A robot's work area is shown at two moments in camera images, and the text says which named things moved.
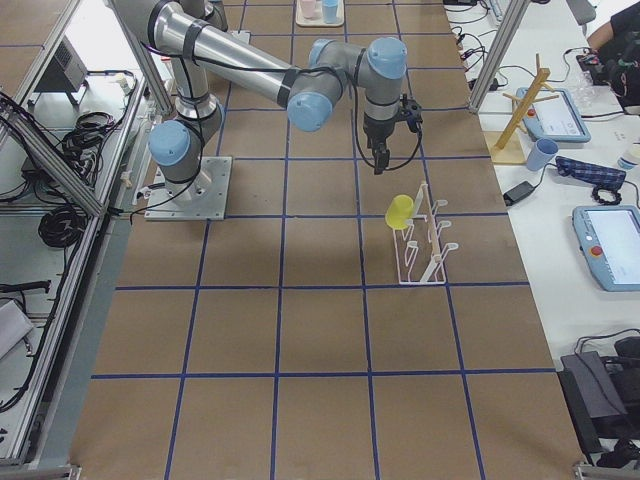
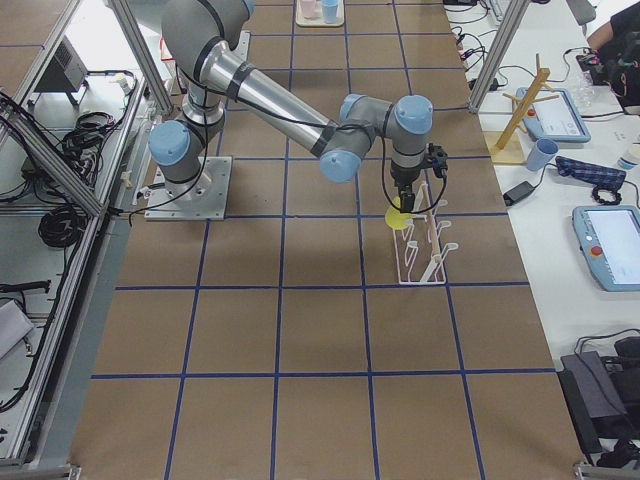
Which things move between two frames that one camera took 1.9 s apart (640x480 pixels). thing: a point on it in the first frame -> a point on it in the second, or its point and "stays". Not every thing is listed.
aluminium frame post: (514, 14) stays
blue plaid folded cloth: (594, 175) stays
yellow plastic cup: (398, 211) stays
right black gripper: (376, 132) -> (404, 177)
